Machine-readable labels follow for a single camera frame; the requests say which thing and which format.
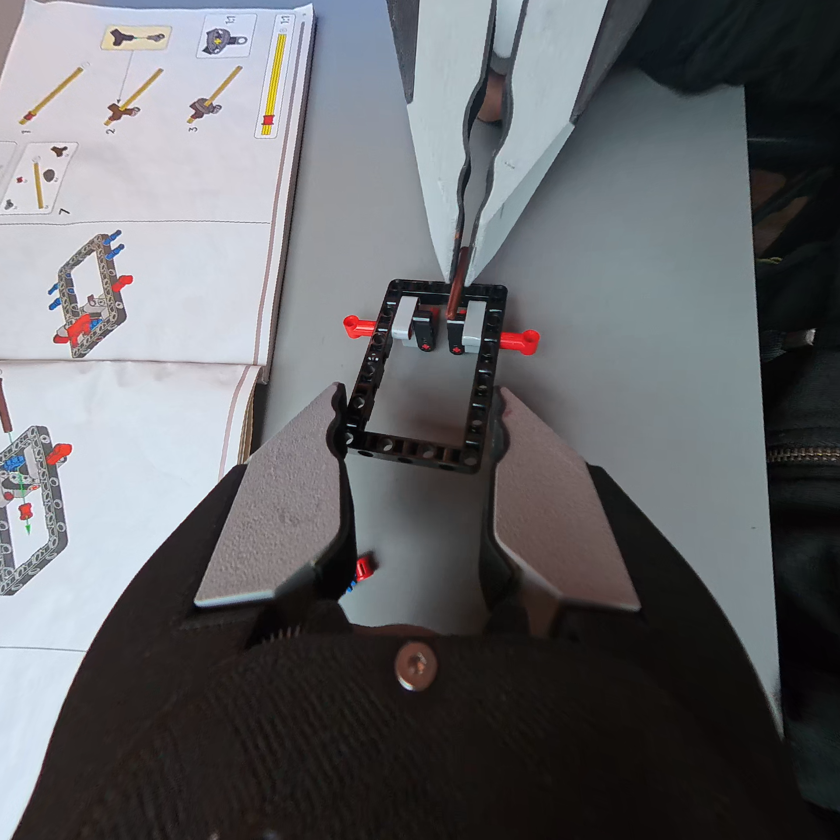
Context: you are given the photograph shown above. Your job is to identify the black lego frame assembly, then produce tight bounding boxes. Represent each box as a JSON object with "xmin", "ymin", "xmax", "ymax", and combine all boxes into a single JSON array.
[{"xmin": 343, "ymin": 279, "xmax": 542, "ymax": 475}]

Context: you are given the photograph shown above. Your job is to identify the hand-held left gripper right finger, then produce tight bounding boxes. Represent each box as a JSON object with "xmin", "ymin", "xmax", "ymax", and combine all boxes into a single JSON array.
[{"xmin": 481, "ymin": 386, "xmax": 643, "ymax": 637}]

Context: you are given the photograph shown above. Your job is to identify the lego instruction booklet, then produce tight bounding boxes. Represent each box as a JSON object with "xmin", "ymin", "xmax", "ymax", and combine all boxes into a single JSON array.
[{"xmin": 0, "ymin": 0, "xmax": 317, "ymax": 808}]

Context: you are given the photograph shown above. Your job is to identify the small red blue lego piece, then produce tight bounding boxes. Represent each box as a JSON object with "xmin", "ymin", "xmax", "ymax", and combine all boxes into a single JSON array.
[{"xmin": 338, "ymin": 551, "xmax": 379, "ymax": 595}]

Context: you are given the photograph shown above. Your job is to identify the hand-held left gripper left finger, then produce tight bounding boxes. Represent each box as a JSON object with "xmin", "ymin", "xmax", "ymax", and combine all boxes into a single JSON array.
[{"xmin": 193, "ymin": 382, "xmax": 358, "ymax": 608}]

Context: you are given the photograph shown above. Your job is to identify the brown lego axle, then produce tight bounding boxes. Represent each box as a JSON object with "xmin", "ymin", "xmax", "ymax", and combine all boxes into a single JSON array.
[{"xmin": 448, "ymin": 246, "xmax": 472, "ymax": 320}]

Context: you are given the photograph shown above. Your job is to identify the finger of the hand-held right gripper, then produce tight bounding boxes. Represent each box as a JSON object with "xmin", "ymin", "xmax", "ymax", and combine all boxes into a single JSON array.
[
  {"xmin": 392, "ymin": 0, "xmax": 497, "ymax": 283},
  {"xmin": 469, "ymin": 0, "xmax": 618, "ymax": 286}
]

